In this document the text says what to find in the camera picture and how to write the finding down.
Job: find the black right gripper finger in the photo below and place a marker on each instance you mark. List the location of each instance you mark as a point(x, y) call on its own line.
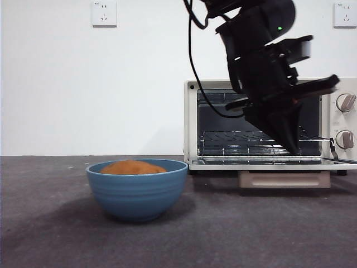
point(291, 125)
point(265, 123)

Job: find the yellow-brown potato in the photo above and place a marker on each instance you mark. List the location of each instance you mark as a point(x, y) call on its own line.
point(134, 167)

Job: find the blue ribbed bowl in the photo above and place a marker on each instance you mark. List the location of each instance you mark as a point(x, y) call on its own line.
point(136, 195)

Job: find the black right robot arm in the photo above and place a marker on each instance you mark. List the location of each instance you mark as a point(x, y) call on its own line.
point(265, 16)

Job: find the cream oven knob, upright pointer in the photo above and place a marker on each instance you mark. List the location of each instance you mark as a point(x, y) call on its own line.
point(344, 139)

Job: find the cream oven knob, slanted pointer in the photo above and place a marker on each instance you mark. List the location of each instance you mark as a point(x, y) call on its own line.
point(345, 102)

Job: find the cream Toshiba toaster oven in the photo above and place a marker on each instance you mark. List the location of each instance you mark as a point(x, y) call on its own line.
point(191, 125)

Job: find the pale grey camera box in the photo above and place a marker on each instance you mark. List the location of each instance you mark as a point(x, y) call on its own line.
point(306, 49)

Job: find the white wall socket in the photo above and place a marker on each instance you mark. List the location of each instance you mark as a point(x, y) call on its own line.
point(104, 14)
point(346, 15)

